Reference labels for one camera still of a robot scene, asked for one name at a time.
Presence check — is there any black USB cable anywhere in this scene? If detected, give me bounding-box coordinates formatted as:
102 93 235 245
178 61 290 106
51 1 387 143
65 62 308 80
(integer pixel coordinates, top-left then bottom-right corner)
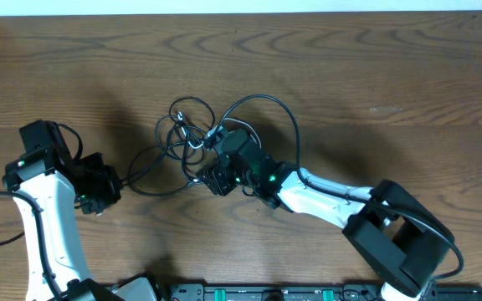
120 96 217 197

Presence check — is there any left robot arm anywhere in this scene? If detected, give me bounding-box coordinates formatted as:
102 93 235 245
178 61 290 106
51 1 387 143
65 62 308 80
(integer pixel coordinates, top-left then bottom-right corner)
3 120 122 300

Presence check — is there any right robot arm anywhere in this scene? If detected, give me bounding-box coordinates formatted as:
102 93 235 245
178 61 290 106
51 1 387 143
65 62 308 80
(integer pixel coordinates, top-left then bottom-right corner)
197 129 454 300

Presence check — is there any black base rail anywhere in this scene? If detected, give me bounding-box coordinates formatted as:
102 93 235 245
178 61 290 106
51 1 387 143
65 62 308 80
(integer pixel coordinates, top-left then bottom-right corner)
110 273 482 301

